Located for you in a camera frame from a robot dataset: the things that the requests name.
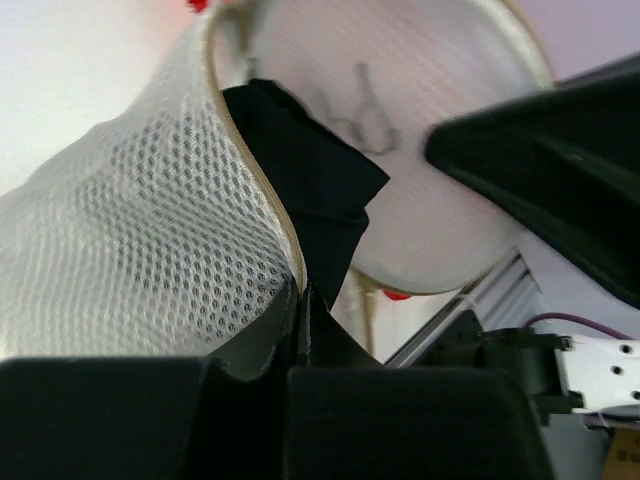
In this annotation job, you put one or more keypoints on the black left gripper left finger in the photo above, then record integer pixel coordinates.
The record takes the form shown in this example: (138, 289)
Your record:
(217, 416)

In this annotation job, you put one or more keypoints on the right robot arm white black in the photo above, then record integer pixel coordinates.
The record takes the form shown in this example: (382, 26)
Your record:
(576, 374)

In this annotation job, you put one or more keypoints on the black bra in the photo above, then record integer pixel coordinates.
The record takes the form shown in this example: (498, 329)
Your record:
(323, 183)

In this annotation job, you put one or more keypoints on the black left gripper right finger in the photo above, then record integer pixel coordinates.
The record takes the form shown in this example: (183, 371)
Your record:
(350, 419)

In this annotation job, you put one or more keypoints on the white mesh laundry bag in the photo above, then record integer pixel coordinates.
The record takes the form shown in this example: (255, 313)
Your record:
(136, 221)

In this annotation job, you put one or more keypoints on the aluminium frame rail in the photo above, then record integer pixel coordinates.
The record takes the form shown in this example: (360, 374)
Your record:
(505, 297)

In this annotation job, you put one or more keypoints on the red plastic tray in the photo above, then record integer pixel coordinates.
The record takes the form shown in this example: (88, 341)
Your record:
(396, 296)

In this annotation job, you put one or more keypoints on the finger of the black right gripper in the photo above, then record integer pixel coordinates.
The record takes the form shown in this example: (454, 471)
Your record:
(565, 165)

